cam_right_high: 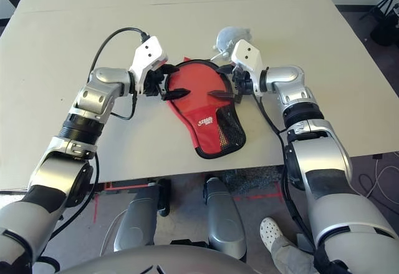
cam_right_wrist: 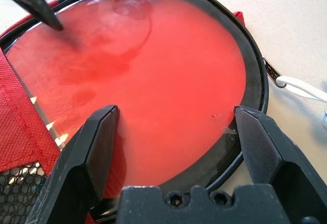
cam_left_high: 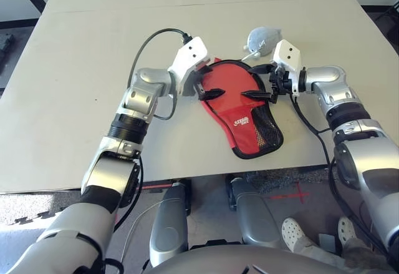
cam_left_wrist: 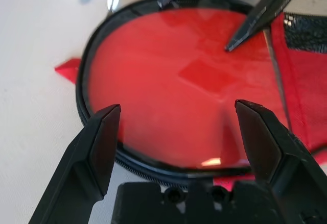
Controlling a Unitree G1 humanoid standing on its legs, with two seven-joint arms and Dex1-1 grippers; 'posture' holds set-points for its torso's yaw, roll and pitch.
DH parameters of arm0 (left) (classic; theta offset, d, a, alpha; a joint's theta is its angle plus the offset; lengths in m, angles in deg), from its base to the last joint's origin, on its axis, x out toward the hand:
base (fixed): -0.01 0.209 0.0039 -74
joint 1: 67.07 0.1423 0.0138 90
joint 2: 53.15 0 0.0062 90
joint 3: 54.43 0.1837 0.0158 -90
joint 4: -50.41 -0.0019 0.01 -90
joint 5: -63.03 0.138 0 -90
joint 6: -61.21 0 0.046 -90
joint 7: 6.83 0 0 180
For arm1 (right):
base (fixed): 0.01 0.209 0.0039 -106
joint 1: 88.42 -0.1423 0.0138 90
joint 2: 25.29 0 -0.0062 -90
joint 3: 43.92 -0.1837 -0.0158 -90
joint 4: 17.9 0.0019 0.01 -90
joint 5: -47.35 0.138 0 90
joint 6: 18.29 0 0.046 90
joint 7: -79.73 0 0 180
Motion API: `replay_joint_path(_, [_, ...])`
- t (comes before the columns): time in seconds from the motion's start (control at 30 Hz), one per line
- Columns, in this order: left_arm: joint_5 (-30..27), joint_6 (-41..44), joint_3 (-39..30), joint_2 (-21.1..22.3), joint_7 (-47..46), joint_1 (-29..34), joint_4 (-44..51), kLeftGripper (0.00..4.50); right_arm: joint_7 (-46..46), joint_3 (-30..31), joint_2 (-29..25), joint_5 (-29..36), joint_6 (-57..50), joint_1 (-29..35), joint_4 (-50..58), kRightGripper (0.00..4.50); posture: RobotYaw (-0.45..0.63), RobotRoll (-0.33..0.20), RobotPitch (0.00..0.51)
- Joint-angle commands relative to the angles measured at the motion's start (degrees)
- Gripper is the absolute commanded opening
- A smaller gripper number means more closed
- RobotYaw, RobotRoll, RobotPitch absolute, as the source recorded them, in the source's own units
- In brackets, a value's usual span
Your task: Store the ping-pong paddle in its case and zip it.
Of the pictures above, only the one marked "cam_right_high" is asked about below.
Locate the black red paddle case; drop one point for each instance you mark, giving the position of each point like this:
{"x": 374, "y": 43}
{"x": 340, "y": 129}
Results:
{"x": 205, "y": 124}

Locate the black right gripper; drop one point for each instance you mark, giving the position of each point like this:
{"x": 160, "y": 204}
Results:
{"x": 242, "y": 83}

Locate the grey robot leg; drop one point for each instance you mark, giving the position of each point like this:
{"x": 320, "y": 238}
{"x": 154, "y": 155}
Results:
{"x": 224, "y": 218}
{"x": 137, "y": 218}

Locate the grey robot torso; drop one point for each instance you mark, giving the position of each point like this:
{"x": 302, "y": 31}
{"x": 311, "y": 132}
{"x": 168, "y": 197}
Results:
{"x": 156, "y": 261}

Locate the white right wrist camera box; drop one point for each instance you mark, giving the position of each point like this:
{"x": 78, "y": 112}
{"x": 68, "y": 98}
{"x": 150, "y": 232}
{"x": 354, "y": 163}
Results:
{"x": 247, "y": 55}

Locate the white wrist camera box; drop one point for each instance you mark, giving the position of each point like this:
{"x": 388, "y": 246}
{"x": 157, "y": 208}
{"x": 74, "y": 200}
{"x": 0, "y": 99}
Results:
{"x": 149, "y": 52}
{"x": 247, "y": 55}

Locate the grey left robot leg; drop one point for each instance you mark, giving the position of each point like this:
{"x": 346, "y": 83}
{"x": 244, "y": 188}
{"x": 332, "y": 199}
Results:
{"x": 137, "y": 218}

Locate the grey right robot leg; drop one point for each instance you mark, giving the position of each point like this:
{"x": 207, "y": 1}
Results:
{"x": 224, "y": 218}

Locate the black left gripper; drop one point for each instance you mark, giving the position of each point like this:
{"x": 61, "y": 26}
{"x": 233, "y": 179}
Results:
{"x": 155, "y": 83}

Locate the dark grey floor mat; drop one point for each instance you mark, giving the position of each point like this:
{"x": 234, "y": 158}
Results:
{"x": 255, "y": 177}

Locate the beige trouser leg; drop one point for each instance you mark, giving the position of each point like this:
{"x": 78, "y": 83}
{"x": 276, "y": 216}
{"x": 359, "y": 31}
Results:
{"x": 290, "y": 258}

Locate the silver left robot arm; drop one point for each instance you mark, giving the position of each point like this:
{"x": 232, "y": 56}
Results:
{"x": 93, "y": 96}

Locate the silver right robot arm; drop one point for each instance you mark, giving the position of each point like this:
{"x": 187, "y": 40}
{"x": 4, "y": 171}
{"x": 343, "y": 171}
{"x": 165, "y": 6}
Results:
{"x": 321, "y": 152}

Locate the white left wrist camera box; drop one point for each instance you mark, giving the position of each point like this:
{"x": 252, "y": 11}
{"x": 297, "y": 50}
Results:
{"x": 149, "y": 52}

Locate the black tripod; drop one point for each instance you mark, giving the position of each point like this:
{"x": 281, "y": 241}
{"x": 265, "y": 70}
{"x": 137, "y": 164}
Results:
{"x": 383, "y": 15}

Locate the white perforated clog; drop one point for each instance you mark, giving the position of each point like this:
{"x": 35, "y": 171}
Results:
{"x": 271, "y": 231}

